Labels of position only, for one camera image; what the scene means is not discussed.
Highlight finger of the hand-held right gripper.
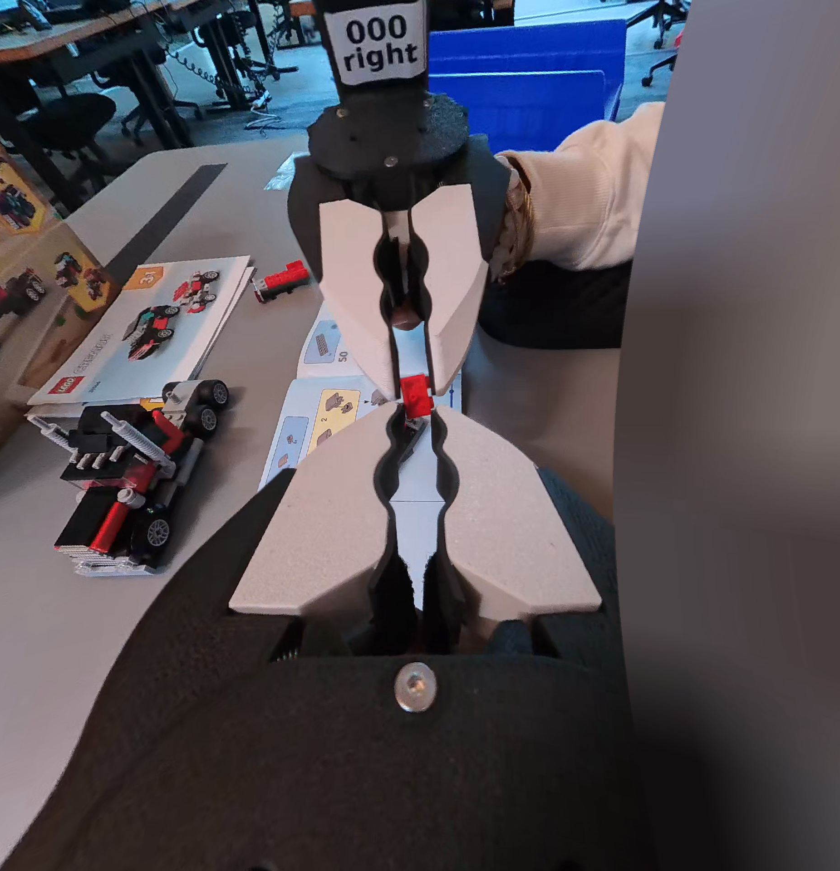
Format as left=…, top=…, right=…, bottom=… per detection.
left=408, top=185, right=490, bottom=396
left=319, top=201, right=399, bottom=399

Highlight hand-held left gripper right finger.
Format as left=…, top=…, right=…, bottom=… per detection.
left=423, top=405, right=603, bottom=654

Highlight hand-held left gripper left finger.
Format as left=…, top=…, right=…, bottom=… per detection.
left=228, top=405, right=417, bottom=654

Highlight grey red lego assembly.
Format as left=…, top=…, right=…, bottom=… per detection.
left=251, top=260, right=310, bottom=305

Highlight small red lego brick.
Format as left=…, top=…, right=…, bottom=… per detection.
left=400, top=373, right=436, bottom=418

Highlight large blue plastic bin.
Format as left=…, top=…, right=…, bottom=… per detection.
left=427, top=19, right=628, bottom=154

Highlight person's right forearm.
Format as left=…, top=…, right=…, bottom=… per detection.
left=515, top=102, right=666, bottom=273

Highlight open lego instruction booklet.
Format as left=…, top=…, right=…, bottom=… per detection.
left=258, top=309, right=465, bottom=654

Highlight black red lego truck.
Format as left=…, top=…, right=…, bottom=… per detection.
left=26, top=379, right=230, bottom=578

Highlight lego set box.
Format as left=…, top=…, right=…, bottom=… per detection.
left=0, top=126, right=121, bottom=464

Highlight clear plastic bag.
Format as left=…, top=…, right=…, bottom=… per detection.
left=265, top=153, right=305, bottom=193

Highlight black quilted wrist pad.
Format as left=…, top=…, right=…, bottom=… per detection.
left=477, top=259, right=632, bottom=351

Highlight yellow mark instruction booklet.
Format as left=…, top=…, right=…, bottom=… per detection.
left=25, top=265, right=256, bottom=417

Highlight black office chair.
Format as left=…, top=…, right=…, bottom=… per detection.
left=0, top=75, right=119, bottom=205

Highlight row of black desks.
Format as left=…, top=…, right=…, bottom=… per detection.
left=0, top=0, right=312, bottom=205

